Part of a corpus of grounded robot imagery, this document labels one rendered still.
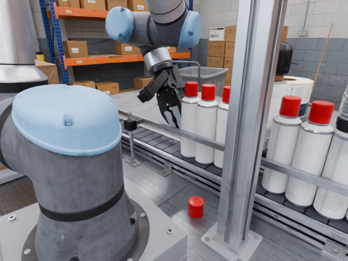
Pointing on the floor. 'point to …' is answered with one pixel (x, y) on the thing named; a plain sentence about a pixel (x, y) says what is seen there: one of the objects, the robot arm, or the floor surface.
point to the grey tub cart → (204, 75)
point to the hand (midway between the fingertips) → (180, 133)
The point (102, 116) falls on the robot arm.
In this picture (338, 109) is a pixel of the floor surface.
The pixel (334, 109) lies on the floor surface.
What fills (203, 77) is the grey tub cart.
